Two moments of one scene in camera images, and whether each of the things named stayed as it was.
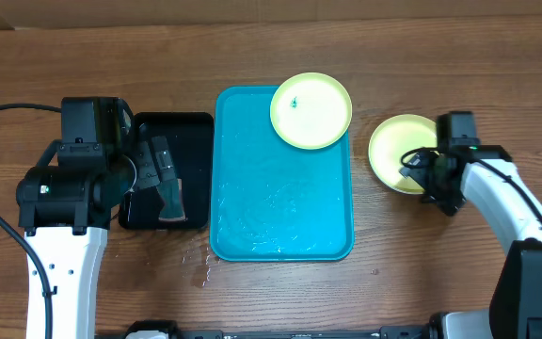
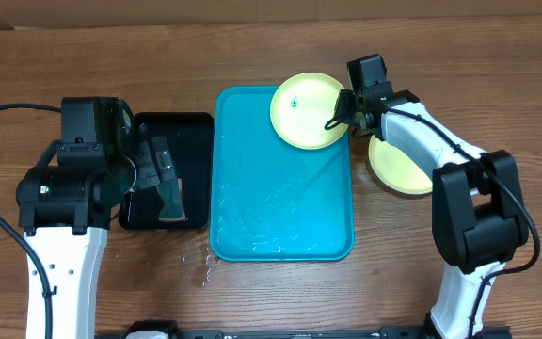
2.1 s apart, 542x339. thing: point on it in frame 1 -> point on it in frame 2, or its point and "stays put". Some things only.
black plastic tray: [190, 140] stays put
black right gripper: [422, 163] -> [347, 100]
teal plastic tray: [271, 201] stays put
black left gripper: [150, 173] stays put
